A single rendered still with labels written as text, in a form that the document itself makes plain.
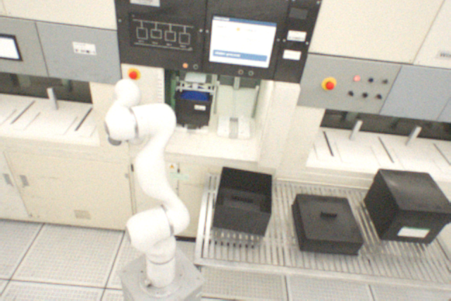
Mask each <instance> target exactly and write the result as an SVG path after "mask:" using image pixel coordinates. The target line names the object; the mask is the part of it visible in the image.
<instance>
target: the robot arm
mask: <svg viewBox="0 0 451 301"><path fill-rule="evenodd" d="M141 98H142V93H141V89H140V87H139V86H138V84H137V83H136V82H134V81H133V80H131V79H122V80H120V81H118V82H117V84H116V86H115V87H114V90H113V99H112V107H111V108H110V109H109V111H108V113H107V115H106V117H105V119H104V128H105V131H106V133H107V135H106V141H107V142H108V143H109V144H110V145H111V146H113V147H122V146H123V145H124V144H125V142H127V143H130V144H132V145H137V146H139V145H141V144H143V142H144V138H145V135H149V139H148V140H147V142H146V144H145V145H144V147H143V148H142V149H141V150H140V152H139V153H138V155H137V157H136V159H135V168H136V172H137V178H138V181H139V183H140V186H141V188H142V191H143V192H144V193H145V194H146V195H148V196H150V197H152V198H154V199H159V200H162V201H163V204H161V205H159V206H157V207H153V208H151V209H147V210H145V211H141V212H140V213H138V214H136V215H134V216H132V217H131V218H130V219H129V220H128V222H127V224H126V227H125V234H126V236H127V238H128V240H129V242H130V244H131V245H132V246H133V247H134V248H135V249H136V250H139V251H140V252H144V253H146V262H145V263H144V265H143V266H142V267H141V269H140V273H139V282H140V286H141V288H142V289H143V291H144V292H145V293H146V294H148V295H150V296H152V297H157V298H160V297H167V296H169V295H172V294H173V293H174V292H175V291H176V290H177V289H179V287H180V286H181V284H182V282H183V277H184V270H183V266H182V264H181V263H180V262H179V261H178V260H177V259H176V241H175V238H174V235H175V234H177V233H180V232H182V231H184V230H185V229H186V228H187V227H188V226H189V224H190V213H189V211H188V209H187V207H186V206H185V204H184V203H183V202H182V201H181V199H179V198H178V197H177V196H176V194H175V193H174V191H173V190H172V189H171V187H170V183H169V181H168V176H167V172H166V165H165V160H164V152H165V149H166V146H167V144H168V142H169V140H170V139H171V136H172V134H173V131H174V130H175V114H174V112H173V110H172V109H171V108H170V106H169V105H167V104H164V103H152V104H145V105H141V106H138V104H139V103H140V101H141Z"/></svg>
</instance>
